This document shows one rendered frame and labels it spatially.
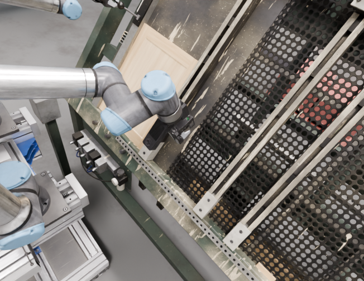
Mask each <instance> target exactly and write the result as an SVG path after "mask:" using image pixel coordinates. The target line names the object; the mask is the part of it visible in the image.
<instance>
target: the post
mask: <svg viewBox="0 0 364 281"><path fill-rule="evenodd" d="M45 127H46V130H47V132H48V135H49V138H50V140H51V144H52V147H53V149H54V152H55V155H56V158H57V160H58V163H59V166H60V169H61V172H62V174H63V176H64V177H65V176H67V175H69V174H71V169H70V166H69V162H68V159H67V156H66V153H65V149H64V145H63V142H62V139H61V135H60V132H59V129H58V125H57V122H56V119H55V120H52V121H50V122H48V123H45Z"/></svg>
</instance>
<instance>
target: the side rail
mask: <svg viewBox="0 0 364 281"><path fill-rule="evenodd" d="M119 1H122V2H123V3H124V6H125V7H126V8H128V6H129V5H130V3H131V1H132V0H119ZM125 13H126V10H125V9H119V8H112V7H105V6H104V7H103V9H102V11H101V13H100V15H99V18H98V20H97V22H96V24H95V26H94V28H93V30H92V32H91V34H90V37H89V39H88V41H87V43H86V45H85V48H84V50H83V52H82V54H81V56H80V58H79V60H78V62H77V64H76V67H77V68H90V69H92V68H93V67H94V66H95V65H96V64H98V63H100V62H101V60H102V58H103V56H104V55H103V54H102V52H103V50H104V48H105V46H106V44H107V43H111V40H112V38H113V36H114V34H115V33H116V30H117V28H118V26H119V24H120V23H121V20H122V18H123V16H124V14H125Z"/></svg>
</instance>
